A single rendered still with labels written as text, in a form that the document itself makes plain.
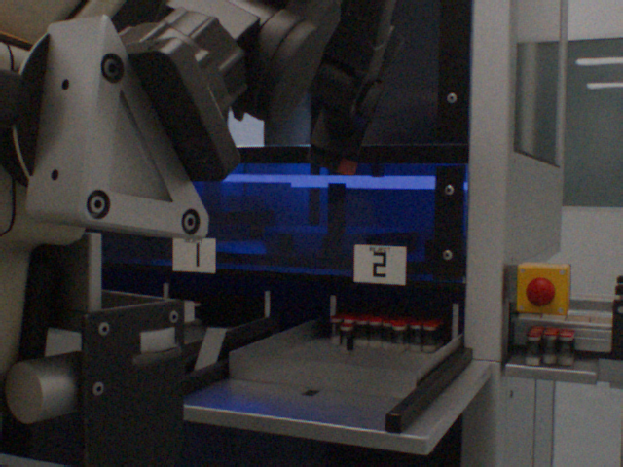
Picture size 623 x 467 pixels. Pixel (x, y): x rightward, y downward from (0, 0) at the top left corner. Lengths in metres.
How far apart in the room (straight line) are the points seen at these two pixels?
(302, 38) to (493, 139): 0.70
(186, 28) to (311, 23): 0.10
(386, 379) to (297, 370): 0.12
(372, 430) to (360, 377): 0.15
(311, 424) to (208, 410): 0.13
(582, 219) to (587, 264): 0.31
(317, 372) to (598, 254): 4.87
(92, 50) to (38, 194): 0.08
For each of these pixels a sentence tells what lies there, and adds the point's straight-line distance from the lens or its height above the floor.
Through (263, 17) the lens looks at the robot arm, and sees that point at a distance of 0.55.
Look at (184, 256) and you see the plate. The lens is 1.40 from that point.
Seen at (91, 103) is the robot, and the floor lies 1.18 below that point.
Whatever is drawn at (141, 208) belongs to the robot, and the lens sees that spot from 0.45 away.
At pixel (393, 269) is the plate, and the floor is 1.01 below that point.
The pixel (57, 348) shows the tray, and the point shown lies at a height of 0.89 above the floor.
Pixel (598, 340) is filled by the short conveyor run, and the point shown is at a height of 0.91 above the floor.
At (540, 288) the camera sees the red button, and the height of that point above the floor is 1.00.
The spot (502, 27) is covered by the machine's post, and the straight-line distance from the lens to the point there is 1.23.
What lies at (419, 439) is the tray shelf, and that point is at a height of 0.88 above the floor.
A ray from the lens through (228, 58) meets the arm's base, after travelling 0.50.
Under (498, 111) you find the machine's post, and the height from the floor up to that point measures 1.26.
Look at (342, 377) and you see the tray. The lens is 1.02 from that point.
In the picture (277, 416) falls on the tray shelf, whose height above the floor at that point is 0.88.
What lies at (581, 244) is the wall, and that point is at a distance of 5.81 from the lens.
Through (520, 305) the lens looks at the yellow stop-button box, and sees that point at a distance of 1.21.
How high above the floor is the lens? 1.14
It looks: 3 degrees down
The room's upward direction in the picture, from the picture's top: 1 degrees clockwise
